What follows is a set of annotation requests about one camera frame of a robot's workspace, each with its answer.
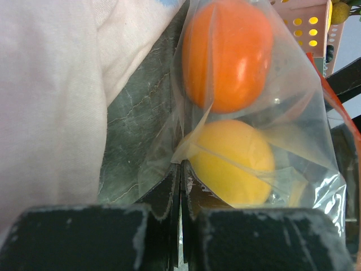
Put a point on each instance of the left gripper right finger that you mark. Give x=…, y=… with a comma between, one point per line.
x=219, y=237

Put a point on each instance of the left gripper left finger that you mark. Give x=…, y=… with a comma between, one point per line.
x=140, y=236

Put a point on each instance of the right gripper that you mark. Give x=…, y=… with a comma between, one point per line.
x=347, y=81

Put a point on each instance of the fake brown longan bunch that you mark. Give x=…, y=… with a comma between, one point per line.
x=342, y=10

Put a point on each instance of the fake peach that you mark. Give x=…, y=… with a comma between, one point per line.
x=233, y=160

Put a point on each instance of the clear zip top bag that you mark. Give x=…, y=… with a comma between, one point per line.
x=291, y=115

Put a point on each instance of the fake orange persimmon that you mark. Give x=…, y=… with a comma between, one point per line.
x=226, y=55

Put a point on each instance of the pink plastic basket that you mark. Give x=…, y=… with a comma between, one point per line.
x=308, y=23

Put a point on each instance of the pink purple printed cloth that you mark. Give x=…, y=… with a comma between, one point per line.
x=62, y=64

